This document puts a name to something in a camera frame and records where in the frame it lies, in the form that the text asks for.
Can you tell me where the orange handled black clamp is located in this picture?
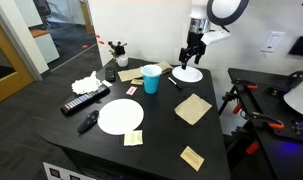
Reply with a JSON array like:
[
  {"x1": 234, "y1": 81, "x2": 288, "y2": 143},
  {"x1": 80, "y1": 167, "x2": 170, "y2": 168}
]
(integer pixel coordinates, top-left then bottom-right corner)
[
  {"x1": 245, "y1": 140, "x2": 261, "y2": 156},
  {"x1": 232, "y1": 102, "x2": 244, "y2": 116},
  {"x1": 231, "y1": 79, "x2": 259, "y2": 91},
  {"x1": 247, "y1": 111, "x2": 286, "y2": 131}
]

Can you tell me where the pale yellow packet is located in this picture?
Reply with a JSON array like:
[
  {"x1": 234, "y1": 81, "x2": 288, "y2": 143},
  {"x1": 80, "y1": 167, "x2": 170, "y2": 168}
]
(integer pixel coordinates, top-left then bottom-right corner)
[{"x1": 123, "y1": 129, "x2": 144, "y2": 147}]

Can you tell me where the long black TV remote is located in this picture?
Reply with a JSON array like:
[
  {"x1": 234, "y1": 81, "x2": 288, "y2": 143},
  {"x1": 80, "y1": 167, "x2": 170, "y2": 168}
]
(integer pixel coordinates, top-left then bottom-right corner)
[{"x1": 60, "y1": 84, "x2": 111, "y2": 117}]

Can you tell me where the white wall plate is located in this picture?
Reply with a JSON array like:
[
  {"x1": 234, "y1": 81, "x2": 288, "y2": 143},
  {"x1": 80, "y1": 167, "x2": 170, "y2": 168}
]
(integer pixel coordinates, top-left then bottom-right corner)
[{"x1": 259, "y1": 30, "x2": 287, "y2": 56}]

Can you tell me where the white cabinet wooden top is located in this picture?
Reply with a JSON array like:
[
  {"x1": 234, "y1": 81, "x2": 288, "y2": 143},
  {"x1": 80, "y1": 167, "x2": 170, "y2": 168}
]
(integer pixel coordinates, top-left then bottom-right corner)
[{"x1": 29, "y1": 28, "x2": 61, "y2": 65}]

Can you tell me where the wooden door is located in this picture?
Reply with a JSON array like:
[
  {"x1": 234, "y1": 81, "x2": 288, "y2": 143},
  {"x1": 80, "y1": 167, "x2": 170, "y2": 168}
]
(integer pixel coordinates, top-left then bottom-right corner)
[{"x1": 0, "y1": 13, "x2": 35, "y2": 108}]

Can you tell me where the flat brown paper napkin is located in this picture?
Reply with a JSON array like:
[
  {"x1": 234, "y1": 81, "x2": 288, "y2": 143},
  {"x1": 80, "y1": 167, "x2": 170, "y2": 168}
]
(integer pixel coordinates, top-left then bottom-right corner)
[{"x1": 117, "y1": 66, "x2": 144, "y2": 83}]

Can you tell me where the black marker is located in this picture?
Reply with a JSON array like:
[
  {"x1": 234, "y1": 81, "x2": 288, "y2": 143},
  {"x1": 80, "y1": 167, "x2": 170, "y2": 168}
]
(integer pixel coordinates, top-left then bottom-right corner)
[{"x1": 167, "y1": 76, "x2": 183, "y2": 92}]

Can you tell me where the black breadboard table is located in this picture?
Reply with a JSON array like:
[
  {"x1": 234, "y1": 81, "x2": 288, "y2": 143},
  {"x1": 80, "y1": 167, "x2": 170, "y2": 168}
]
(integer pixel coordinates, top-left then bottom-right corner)
[{"x1": 227, "y1": 67, "x2": 303, "y2": 180}]

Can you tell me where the white ribbed vase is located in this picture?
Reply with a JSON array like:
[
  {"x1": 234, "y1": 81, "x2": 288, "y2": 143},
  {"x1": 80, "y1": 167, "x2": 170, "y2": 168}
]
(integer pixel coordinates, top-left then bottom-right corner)
[{"x1": 115, "y1": 54, "x2": 129, "y2": 68}]

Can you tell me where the square brown paper napkin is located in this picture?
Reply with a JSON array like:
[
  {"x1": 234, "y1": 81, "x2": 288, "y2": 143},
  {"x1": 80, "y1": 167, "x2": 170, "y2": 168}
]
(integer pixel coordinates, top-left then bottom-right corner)
[{"x1": 173, "y1": 93, "x2": 213, "y2": 126}]

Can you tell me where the pink packet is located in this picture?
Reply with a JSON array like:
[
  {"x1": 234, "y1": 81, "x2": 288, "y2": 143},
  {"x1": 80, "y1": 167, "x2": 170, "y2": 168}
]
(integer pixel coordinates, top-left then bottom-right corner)
[{"x1": 125, "y1": 85, "x2": 139, "y2": 97}]

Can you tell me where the small white paper plate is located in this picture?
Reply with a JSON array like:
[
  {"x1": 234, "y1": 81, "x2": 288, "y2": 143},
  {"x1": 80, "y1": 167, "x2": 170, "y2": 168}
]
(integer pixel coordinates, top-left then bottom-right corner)
[{"x1": 171, "y1": 65, "x2": 204, "y2": 84}]

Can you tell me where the curved black remote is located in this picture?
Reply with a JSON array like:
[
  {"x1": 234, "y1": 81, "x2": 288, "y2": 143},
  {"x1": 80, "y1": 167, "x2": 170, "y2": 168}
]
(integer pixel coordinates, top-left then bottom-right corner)
[{"x1": 76, "y1": 109, "x2": 100, "y2": 135}]

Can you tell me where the crumpled white tissue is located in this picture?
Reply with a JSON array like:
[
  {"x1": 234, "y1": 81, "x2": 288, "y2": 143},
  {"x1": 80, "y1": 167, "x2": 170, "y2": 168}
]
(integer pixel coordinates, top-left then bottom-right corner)
[{"x1": 70, "y1": 70, "x2": 103, "y2": 96}]

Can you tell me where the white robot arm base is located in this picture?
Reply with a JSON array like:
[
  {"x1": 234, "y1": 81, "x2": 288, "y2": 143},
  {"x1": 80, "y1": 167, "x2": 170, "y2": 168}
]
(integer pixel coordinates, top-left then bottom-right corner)
[{"x1": 283, "y1": 74, "x2": 303, "y2": 120}]

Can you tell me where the large white paper plate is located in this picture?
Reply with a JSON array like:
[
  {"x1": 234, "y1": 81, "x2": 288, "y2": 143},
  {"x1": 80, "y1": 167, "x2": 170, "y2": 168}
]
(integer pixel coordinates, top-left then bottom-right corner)
[{"x1": 97, "y1": 98, "x2": 145, "y2": 136}]

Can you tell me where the white calibration marker board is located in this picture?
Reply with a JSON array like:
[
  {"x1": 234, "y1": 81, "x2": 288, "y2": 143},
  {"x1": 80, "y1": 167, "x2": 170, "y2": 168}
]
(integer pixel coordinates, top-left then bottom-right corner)
[{"x1": 42, "y1": 161, "x2": 92, "y2": 180}]

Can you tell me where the small white packet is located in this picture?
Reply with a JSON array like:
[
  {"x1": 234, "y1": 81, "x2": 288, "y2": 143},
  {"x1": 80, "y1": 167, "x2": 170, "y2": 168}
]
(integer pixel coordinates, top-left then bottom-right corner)
[{"x1": 101, "y1": 79, "x2": 114, "y2": 89}]

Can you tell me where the wooden door frame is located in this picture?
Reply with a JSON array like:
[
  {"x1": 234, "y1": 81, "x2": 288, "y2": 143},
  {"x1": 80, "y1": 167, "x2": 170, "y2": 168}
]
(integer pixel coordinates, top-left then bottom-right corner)
[{"x1": 79, "y1": 0, "x2": 96, "y2": 36}]

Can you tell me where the dark red flower bouquet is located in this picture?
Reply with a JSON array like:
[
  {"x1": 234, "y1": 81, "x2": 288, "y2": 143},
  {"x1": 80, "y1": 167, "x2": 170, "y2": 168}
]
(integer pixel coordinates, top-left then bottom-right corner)
[{"x1": 107, "y1": 40, "x2": 128, "y2": 60}]

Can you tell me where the blue plastic cup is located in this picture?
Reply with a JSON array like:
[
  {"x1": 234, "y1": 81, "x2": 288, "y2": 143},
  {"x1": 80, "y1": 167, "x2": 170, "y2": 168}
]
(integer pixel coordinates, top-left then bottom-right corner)
[{"x1": 140, "y1": 64, "x2": 163, "y2": 95}]

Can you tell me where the black office chair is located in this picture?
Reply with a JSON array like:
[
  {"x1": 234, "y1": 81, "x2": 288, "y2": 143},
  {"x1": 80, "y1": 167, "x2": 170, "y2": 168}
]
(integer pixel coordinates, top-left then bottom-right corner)
[{"x1": 33, "y1": 0, "x2": 55, "y2": 28}]

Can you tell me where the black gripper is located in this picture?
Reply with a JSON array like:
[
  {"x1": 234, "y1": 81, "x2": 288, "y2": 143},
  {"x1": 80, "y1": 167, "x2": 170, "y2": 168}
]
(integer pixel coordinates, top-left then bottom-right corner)
[{"x1": 178, "y1": 31, "x2": 207, "y2": 71}]

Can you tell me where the small black remote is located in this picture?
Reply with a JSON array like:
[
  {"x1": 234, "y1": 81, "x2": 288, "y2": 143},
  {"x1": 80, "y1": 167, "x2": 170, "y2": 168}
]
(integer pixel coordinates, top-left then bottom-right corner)
[{"x1": 104, "y1": 66, "x2": 117, "y2": 83}]

